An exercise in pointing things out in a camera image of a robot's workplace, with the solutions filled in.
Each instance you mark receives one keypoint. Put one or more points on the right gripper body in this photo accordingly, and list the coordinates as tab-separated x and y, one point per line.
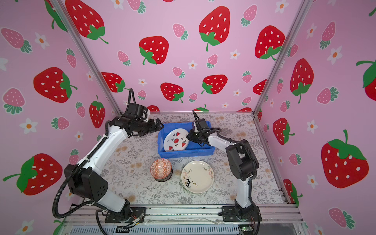
195	135

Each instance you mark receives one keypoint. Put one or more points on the dark striped bottom bowl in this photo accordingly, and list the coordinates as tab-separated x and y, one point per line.
163	179

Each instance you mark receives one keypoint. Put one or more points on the cream floral plate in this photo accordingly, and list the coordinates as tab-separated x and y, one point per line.
197	177

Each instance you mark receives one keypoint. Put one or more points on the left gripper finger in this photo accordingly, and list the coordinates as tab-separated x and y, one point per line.
156	128
156	123

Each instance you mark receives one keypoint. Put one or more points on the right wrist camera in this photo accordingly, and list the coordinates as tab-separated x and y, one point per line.
200	125

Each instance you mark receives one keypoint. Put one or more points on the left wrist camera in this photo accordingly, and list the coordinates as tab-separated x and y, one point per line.
136	112

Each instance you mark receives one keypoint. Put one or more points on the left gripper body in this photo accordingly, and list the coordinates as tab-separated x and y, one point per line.
143	128

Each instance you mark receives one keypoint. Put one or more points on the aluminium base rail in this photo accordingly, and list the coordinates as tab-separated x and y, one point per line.
277	219

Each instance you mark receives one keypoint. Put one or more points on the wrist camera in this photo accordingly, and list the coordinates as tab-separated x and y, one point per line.
136	112
200	125

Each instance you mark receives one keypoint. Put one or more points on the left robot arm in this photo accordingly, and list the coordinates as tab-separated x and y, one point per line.
84	178

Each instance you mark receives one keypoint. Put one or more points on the green lit circuit board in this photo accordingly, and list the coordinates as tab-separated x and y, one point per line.
245	230

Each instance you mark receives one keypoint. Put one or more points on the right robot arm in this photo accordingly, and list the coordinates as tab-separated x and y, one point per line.
243	165

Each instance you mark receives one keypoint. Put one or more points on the watermelon pattern plate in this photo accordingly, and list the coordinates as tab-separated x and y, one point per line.
176	140

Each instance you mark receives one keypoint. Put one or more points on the orange patterned top bowl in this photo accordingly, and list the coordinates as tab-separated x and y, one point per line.
161	168

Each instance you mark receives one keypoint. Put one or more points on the blue plastic bin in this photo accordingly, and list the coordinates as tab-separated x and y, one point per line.
193	149

